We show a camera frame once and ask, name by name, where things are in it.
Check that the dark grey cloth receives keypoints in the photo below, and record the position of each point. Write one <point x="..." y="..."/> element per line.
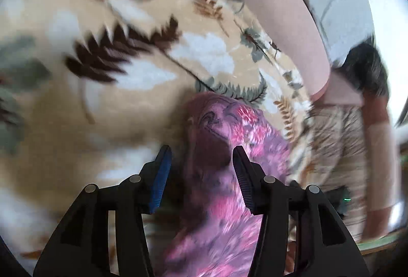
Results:
<point x="366" y="66"/>

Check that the purple floral garment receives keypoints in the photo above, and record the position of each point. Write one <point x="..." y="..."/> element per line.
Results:
<point x="216" y="232"/>

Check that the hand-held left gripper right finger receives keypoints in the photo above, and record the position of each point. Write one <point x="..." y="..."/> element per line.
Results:
<point x="245" y="178"/>

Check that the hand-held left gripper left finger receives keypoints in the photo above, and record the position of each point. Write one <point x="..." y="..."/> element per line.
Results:
<point x="162" y="175"/>

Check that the beige leaf print blanket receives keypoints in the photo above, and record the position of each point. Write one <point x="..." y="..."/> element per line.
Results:
<point x="63" y="105"/>

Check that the person's right forearm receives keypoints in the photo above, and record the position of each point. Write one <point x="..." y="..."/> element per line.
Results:
<point x="379" y="162"/>

